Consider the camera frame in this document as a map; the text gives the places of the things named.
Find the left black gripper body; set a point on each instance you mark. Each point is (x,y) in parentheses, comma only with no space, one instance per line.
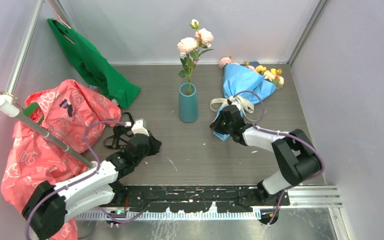
(151,149)

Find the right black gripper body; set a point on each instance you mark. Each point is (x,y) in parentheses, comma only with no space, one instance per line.
(221,125)

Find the cream printed ribbon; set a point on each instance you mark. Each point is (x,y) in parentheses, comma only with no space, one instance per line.
(217,104)

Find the blue paper bouquet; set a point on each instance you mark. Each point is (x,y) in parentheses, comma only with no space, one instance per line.
(249,80)

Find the teal ceramic vase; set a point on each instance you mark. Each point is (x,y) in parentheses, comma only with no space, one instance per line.
(188,108)

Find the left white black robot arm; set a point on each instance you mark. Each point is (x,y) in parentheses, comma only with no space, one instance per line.
(52,205)

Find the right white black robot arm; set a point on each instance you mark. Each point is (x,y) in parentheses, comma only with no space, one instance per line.
(296,157)

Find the green cloth bag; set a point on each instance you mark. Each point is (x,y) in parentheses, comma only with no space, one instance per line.
(92,66)

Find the pink printed raincoat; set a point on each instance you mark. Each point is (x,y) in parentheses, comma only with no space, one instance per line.
(75,114)

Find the pink rose stem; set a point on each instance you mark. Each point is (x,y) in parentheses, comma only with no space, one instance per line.
(191,50)

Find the grey rod with white caps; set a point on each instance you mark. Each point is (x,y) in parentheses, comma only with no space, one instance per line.
(13,112)

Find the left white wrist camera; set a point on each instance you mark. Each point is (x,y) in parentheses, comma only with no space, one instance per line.
(139,127)

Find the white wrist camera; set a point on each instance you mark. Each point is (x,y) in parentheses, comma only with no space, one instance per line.
(139,127)
(235,101)

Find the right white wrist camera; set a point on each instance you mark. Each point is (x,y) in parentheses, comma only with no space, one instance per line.
(235,101)

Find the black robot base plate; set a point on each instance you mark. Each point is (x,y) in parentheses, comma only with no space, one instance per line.
(197,198)

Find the silver metal frame pole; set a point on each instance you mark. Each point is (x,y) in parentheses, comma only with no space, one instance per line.
(23,50)

